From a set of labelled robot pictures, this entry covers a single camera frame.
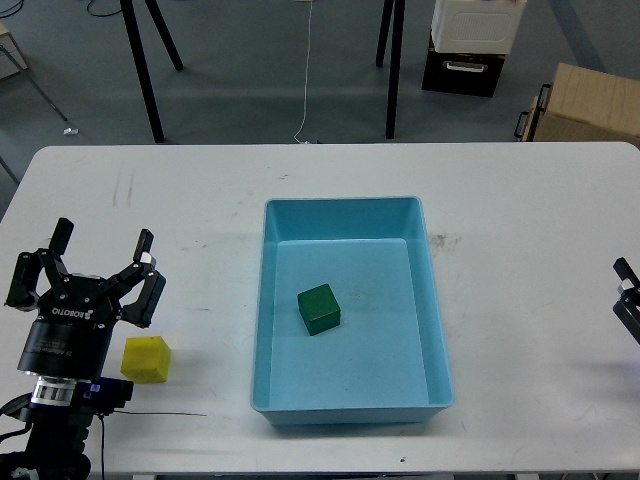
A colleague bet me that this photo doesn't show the black storage box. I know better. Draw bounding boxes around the black storage box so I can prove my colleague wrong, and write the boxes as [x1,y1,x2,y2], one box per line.
[421,38,506,98]

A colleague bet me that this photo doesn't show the black table legs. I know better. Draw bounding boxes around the black table legs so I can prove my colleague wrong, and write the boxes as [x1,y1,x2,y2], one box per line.
[119,0,184,144]
[375,0,406,140]

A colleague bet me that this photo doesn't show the light blue plastic box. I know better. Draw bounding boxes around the light blue plastic box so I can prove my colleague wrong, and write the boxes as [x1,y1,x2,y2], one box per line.
[250,197,455,425]

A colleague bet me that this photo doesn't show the white hanging cable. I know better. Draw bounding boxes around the white hanging cable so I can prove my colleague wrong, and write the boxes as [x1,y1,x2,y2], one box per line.
[292,0,318,147]

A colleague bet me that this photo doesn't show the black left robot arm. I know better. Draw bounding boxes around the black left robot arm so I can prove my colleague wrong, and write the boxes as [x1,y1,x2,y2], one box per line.
[1,218,166,479]

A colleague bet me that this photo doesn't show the black right table legs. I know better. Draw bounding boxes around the black right table legs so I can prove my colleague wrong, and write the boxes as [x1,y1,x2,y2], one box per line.
[375,0,406,140]

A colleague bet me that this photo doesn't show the cardboard box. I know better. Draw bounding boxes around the cardboard box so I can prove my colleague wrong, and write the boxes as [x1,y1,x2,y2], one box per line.
[530,63,639,146]

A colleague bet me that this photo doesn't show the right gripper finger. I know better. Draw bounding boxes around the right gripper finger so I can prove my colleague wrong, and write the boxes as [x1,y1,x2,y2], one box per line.
[613,257,640,343]

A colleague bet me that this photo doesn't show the black left table legs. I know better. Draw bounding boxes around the black left table legs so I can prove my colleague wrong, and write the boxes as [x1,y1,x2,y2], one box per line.
[119,0,184,144]

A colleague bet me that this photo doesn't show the white storage crate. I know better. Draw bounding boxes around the white storage crate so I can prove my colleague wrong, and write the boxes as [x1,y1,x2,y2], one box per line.
[431,0,527,55]

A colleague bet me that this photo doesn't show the yellow block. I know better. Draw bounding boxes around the yellow block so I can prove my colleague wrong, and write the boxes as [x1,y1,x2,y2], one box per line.
[120,336,171,384]

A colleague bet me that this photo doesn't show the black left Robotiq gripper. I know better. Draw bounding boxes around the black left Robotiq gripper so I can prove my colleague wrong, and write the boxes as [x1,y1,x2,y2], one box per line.
[5,217,166,381]

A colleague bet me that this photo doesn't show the wooden shelf at left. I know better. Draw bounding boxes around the wooden shelf at left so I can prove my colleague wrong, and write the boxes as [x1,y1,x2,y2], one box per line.
[0,24,28,80]

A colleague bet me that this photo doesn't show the green block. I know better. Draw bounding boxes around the green block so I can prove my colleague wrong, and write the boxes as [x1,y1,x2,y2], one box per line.
[297,283,341,336]

